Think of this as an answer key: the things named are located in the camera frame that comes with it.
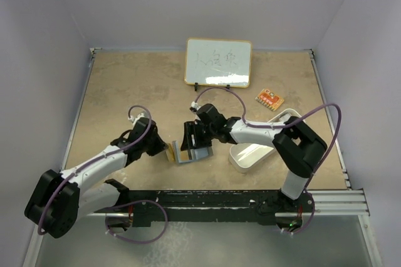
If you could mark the white box with cards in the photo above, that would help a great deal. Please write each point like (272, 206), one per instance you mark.
(285, 115)

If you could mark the grey card holder wallet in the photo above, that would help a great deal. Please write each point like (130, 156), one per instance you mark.
(196, 154)

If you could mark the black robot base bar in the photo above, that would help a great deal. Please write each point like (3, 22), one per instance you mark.
(263, 207)

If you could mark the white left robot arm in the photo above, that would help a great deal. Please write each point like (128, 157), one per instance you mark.
(58, 197)

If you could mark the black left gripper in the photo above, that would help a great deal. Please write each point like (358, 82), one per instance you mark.
(160, 145)

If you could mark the small whiteboard with writing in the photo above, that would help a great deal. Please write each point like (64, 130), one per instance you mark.
(218, 62)

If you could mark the yellow credit card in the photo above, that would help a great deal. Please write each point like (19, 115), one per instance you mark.
(170, 153)
(184, 155)

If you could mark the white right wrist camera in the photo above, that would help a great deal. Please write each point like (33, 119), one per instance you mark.
(194, 107)

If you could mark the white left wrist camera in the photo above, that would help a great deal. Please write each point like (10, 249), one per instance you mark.
(133, 119)

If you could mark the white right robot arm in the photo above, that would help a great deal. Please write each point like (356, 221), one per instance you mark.
(298, 145)

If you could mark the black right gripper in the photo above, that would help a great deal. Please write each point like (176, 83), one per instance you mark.
(191, 128)

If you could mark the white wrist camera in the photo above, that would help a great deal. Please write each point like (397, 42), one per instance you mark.
(194, 107)
(133, 119)

